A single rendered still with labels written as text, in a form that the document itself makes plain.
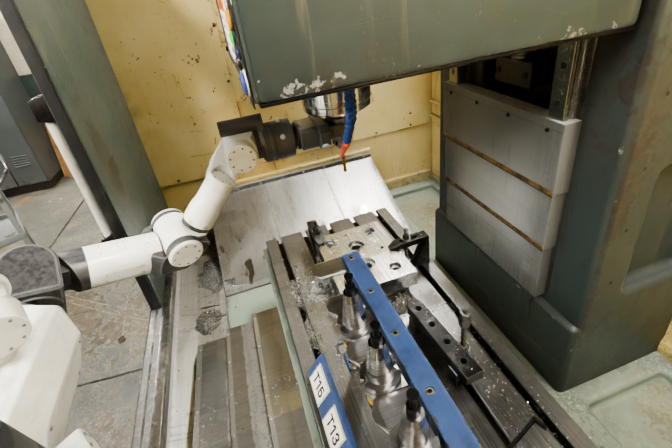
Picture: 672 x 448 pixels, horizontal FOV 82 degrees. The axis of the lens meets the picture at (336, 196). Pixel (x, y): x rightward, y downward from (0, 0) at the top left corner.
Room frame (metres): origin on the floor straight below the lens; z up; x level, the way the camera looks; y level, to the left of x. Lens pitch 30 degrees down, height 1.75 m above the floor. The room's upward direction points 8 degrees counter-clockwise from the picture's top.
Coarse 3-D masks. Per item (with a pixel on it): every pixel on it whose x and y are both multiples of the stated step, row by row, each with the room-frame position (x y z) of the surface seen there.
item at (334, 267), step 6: (336, 258) 0.67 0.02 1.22; (318, 264) 0.66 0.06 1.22; (324, 264) 0.65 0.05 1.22; (330, 264) 0.65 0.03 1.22; (336, 264) 0.65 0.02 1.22; (342, 264) 0.65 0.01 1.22; (312, 270) 0.64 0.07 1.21; (318, 270) 0.64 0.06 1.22; (324, 270) 0.63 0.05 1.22; (330, 270) 0.63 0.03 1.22; (336, 270) 0.63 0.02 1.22; (342, 270) 0.63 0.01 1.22; (318, 276) 0.62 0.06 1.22; (324, 276) 0.62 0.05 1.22; (330, 276) 0.62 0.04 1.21
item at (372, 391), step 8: (392, 360) 0.39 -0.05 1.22; (360, 368) 0.39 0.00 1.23; (360, 376) 0.38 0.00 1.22; (400, 376) 0.36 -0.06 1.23; (368, 384) 0.36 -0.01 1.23; (392, 384) 0.35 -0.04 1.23; (400, 384) 0.36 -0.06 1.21; (368, 392) 0.36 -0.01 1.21; (376, 392) 0.35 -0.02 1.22; (384, 392) 0.34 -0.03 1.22
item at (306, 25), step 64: (256, 0) 0.52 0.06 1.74; (320, 0) 0.54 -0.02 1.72; (384, 0) 0.56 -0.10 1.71; (448, 0) 0.58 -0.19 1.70; (512, 0) 0.61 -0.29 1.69; (576, 0) 0.64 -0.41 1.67; (640, 0) 0.67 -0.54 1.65; (256, 64) 0.52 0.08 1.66; (320, 64) 0.54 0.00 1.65; (384, 64) 0.56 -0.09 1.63; (448, 64) 0.59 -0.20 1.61
